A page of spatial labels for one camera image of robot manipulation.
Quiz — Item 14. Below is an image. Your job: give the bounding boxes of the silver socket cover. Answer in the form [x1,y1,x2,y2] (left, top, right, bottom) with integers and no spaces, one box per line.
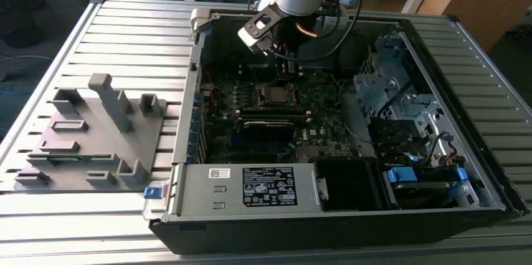
[257,84,302,109]

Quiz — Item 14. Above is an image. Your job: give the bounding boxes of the metal drive cage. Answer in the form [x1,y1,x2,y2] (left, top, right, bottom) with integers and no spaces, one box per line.
[352,26,444,122]

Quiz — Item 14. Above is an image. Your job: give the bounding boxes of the green motherboard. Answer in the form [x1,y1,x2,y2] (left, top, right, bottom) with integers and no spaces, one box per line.
[197,68,365,166]

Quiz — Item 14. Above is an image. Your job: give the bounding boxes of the black graphics card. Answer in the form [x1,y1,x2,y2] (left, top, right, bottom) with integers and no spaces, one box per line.
[241,120,297,146]

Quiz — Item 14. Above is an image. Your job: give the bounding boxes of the chipset heatsink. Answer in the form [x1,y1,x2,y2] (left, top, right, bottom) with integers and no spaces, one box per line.
[294,145,321,163]

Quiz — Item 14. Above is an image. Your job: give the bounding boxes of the grey power supply unit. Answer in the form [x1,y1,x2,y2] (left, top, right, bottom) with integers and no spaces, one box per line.
[164,163,330,217]

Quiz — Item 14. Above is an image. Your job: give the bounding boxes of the grey parts rack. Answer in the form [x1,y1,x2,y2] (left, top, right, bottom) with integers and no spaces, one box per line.
[12,73,169,193]

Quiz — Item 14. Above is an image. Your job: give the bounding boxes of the black hard disk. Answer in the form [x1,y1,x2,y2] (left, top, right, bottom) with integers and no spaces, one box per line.
[392,181,453,211]

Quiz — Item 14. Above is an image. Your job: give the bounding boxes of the black PC case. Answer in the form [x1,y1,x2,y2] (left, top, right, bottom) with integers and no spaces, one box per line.
[140,7,532,256]

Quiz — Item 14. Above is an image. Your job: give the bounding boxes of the green RAM stick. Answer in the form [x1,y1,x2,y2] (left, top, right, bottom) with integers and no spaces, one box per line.
[45,155,92,163]

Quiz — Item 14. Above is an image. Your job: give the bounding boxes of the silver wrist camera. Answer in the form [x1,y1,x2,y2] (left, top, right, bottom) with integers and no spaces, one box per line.
[237,9,284,57]

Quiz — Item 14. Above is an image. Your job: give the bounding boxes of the grey case handle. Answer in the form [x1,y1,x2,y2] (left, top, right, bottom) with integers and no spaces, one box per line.
[189,8,221,41]

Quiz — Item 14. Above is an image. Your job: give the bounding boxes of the black disk cable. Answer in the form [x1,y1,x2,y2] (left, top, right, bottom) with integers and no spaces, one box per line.
[374,79,414,122]

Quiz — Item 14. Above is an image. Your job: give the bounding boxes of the coloured power wires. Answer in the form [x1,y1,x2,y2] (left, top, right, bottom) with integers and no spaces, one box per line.
[438,149,462,166]

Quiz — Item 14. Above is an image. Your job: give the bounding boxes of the pale blue floor cable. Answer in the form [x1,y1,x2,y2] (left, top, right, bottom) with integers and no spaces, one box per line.
[0,55,54,96]

